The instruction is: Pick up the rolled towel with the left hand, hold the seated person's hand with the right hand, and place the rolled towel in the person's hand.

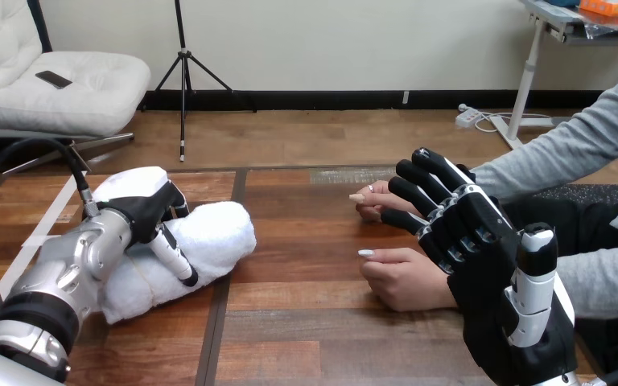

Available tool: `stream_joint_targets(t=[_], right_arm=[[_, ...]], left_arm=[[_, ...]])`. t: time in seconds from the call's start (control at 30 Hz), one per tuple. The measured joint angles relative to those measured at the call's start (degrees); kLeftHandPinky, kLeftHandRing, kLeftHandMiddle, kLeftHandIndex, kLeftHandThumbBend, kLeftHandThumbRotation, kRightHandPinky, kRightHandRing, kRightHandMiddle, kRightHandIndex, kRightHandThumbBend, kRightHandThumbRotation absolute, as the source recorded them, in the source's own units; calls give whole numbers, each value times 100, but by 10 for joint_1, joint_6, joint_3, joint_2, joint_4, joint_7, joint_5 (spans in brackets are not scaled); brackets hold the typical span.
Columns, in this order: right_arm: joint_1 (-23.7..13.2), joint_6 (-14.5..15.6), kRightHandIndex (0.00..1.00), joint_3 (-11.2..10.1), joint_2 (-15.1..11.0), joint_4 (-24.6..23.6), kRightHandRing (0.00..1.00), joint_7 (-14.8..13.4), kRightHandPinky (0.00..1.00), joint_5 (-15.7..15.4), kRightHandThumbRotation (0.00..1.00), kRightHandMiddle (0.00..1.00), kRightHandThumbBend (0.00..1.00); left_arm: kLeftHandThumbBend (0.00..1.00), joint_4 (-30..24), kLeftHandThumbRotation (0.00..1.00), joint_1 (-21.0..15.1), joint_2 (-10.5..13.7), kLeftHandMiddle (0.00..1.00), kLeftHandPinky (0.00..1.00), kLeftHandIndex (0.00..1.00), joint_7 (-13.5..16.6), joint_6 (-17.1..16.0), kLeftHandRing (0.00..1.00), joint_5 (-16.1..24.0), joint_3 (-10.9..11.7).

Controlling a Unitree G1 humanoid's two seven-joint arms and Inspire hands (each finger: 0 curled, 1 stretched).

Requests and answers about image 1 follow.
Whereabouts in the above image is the white cushioned chair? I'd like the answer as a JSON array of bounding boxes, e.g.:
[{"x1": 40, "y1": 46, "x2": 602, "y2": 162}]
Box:
[{"x1": 0, "y1": 0, "x2": 152, "y2": 178}]

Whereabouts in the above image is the person's hand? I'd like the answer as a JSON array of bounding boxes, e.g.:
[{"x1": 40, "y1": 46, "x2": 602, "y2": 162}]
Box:
[
  {"x1": 357, "y1": 247, "x2": 459, "y2": 314},
  {"x1": 348, "y1": 181, "x2": 422, "y2": 224}
]

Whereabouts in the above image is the black phone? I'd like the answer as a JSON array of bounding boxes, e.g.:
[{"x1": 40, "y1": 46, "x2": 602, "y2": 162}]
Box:
[{"x1": 35, "y1": 69, "x2": 74, "y2": 91}]

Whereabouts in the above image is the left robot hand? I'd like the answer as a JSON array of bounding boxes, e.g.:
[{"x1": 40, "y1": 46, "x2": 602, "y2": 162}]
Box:
[{"x1": 82, "y1": 166, "x2": 200, "y2": 290}]

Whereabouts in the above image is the person's body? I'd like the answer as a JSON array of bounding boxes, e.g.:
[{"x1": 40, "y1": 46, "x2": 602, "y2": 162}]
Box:
[{"x1": 501, "y1": 158, "x2": 618, "y2": 386}]

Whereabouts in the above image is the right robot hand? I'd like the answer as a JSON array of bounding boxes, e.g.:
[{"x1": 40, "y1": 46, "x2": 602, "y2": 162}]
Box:
[{"x1": 380, "y1": 147, "x2": 580, "y2": 386}]

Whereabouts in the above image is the white towel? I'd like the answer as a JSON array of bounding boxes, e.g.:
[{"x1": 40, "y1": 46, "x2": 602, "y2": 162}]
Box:
[{"x1": 97, "y1": 199, "x2": 258, "y2": 326}]

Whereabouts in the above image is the white power cable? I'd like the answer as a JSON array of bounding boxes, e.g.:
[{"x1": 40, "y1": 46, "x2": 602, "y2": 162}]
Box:
[{"x1": 472, "y1": 110, "x2": 555, "y2": 135}]

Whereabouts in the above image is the person's forearm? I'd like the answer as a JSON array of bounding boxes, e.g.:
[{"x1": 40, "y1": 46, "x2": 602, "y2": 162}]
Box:
[
  {"x1": 556, "y1": 248, "x2": 618, "y2": 321},
  {"x1": 468, "y1": 51, "x2": 618, "y2": 207}
]

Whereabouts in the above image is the black tripod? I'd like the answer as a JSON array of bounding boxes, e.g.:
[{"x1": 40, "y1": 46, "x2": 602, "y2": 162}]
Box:
[{"x1": 139, "y1": 0, "x2": 258, "y2": 163}]

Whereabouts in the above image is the orange thing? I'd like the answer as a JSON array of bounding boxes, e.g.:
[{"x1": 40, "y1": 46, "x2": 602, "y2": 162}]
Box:
[{"x1": 579, "y1": 0, "x2": 618, "y2": 18}]

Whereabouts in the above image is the white desk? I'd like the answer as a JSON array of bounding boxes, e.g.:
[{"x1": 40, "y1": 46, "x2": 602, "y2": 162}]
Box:
[{"x1": 487, "y1": 0, "x2": 618, "y2": 154}]

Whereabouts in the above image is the white power strip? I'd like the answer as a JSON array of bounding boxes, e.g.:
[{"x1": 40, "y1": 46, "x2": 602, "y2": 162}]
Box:
[{"x1": 454, "y1": 103, "x2": 484, "y2": 129}]

